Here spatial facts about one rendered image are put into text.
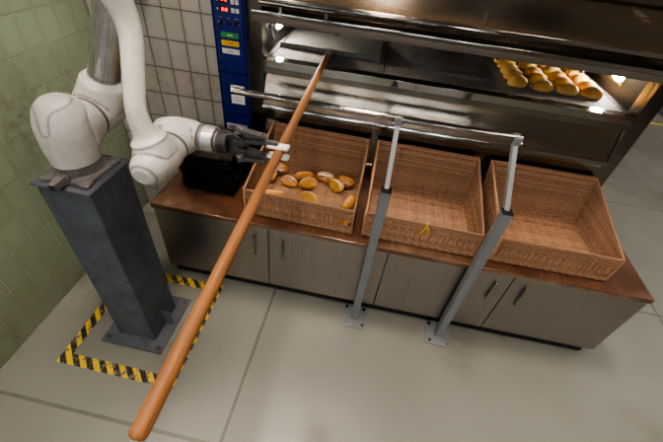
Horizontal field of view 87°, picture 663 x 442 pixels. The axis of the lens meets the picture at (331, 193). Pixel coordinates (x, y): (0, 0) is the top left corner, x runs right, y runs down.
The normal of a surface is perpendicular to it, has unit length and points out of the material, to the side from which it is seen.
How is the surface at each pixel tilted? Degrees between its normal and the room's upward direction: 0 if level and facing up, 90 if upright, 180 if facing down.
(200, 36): 90
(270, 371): 0
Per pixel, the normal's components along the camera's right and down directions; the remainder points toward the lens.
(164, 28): -0.17, 0.62
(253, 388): 0.10, -0.76
